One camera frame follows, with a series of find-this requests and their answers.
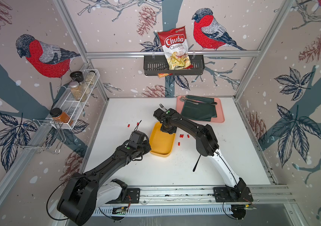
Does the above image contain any black wall basket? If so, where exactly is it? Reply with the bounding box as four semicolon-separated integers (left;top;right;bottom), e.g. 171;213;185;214
144;55;205;76

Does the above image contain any silver lid spice jar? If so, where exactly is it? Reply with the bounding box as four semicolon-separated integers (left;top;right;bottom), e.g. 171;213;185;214
69;81;87;102

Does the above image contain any dark green cloth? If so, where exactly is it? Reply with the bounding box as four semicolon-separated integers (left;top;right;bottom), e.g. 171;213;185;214
181;95;217;121

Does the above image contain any dark spoon on cloth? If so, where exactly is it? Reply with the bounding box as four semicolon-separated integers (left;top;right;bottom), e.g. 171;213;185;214
180;97;217;106

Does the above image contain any orange spice jar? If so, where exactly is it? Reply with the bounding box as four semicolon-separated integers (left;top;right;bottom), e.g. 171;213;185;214
49;108;73;126

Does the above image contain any white wire spice rack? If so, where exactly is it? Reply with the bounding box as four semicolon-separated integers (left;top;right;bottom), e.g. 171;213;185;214
55;69;99;133

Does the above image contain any chrome wire rack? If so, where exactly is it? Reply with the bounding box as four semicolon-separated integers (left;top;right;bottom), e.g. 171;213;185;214
14;118;66;154

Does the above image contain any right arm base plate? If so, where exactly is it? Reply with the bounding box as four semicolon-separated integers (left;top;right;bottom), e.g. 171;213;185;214
213;186;254;202

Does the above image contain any yellow plastic storage tray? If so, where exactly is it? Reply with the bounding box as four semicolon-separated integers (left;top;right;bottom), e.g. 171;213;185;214
150;122;175;158

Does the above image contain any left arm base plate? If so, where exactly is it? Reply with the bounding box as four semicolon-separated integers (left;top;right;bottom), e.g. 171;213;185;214
106;188;140;204

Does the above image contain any pink plastic tray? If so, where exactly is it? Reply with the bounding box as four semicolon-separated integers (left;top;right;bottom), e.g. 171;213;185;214
176;96;225;123

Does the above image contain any purple black fork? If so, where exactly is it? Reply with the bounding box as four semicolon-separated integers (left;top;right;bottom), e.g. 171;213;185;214
193;154;202;172

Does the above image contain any clear spice jar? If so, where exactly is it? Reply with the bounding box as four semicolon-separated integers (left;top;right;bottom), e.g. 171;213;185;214
85;70;96;88

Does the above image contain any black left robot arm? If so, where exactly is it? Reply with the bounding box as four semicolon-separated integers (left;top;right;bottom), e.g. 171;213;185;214
57;140;151;226

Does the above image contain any red Chuba chips bag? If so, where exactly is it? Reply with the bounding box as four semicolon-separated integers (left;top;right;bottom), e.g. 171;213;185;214
157;26;193;70

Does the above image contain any black lid spice jar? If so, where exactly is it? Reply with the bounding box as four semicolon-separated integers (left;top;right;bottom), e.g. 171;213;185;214
70;71;84;84

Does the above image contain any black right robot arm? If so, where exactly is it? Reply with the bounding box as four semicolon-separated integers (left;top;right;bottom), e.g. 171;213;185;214
154;108;253;202

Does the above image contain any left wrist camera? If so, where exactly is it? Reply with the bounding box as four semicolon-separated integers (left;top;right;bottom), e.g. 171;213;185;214
129;131;146;144

